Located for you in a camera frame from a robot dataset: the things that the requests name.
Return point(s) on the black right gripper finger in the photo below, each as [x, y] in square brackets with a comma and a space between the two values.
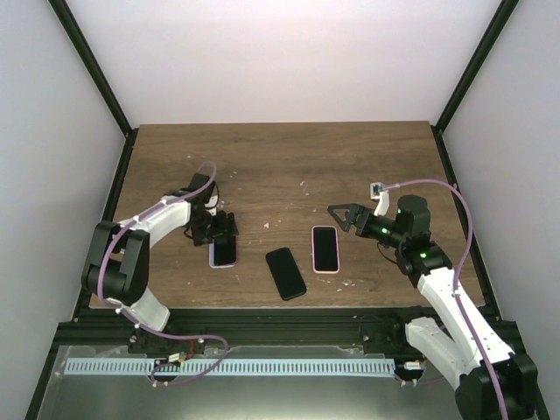
[347, 207]
[345, 218]

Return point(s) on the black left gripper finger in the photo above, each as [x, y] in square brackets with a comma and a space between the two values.
[229, 225]
[203, 235]

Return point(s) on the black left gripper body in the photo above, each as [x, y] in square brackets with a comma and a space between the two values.
[206, 220]

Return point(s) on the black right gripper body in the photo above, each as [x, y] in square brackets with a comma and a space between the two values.
[366, 231]

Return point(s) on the lavender phone case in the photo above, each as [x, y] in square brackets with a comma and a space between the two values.
[224, 254]

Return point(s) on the dark red smartphone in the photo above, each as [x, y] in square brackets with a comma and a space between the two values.
[225, 251]

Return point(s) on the pink phone case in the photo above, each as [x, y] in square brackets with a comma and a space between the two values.
[326, 249]

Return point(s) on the black phone case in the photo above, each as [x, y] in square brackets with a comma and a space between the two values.
[286, 274]

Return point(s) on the black smartphone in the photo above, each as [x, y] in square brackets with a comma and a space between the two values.
[286, 274]

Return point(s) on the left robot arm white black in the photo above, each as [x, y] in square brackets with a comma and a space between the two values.
[118, 260]

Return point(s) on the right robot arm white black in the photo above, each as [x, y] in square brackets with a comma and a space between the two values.
[489, 379]

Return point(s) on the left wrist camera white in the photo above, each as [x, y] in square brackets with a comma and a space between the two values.
[212, 206]

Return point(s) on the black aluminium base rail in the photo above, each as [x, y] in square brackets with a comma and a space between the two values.
[377, 330]

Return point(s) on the white slotted cable duct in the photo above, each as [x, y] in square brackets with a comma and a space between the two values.
[234, 367]

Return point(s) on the right black frame post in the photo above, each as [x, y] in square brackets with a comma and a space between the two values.
[486, 44]

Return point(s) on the black frame post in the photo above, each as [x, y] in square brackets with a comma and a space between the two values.
[486, 44]
[80, 44]

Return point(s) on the left black frame post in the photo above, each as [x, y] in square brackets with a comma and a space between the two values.
[80, 44]

